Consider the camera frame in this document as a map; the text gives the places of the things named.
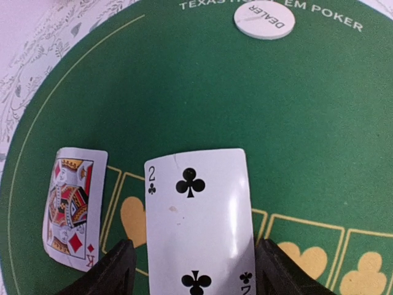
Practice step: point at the white dealer button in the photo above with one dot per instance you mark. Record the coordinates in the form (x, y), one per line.
(265, 20)

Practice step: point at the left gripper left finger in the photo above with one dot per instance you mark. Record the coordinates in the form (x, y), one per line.
(113, 274)

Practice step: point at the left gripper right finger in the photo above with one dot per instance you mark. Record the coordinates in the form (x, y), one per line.
(277, 273)

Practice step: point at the king of diamonds card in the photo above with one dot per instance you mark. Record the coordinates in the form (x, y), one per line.
(72, 215)

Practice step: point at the green round poker mat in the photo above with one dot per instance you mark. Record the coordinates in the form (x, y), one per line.
(140, 79)

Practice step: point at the two of clubs card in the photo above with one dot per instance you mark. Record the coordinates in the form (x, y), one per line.
(199, 224)

